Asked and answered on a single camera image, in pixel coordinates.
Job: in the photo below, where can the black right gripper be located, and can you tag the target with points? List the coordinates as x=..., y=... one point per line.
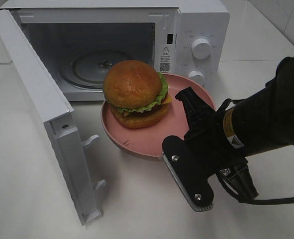
x=208, y=140

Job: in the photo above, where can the pink round plate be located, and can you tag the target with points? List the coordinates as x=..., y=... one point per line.
x=147, y=142

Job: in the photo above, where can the toy hamburger with lettuce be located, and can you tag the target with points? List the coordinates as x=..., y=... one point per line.
x=138, y=95

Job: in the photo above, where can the white microwave door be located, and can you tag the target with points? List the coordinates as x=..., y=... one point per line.
x=56, y=114

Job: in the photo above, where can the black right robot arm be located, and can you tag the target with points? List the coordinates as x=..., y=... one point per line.
x=265, y=121

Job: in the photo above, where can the lower white round knob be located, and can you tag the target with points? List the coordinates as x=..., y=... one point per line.
x=198, y=77

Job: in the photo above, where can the white round knob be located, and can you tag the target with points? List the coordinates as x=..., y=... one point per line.
x=198, y=77
x=201, y=47

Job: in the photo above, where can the upper white round knob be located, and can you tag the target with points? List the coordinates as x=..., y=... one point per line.
x=201, y=47

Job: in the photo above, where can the white warning label sticker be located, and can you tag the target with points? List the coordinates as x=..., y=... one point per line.
x=165, y=58

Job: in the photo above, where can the glass microwave turntable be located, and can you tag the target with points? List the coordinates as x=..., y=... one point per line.
x=89, y=70

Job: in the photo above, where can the white microwave oven body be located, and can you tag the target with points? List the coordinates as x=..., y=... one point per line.
x=60, y=29

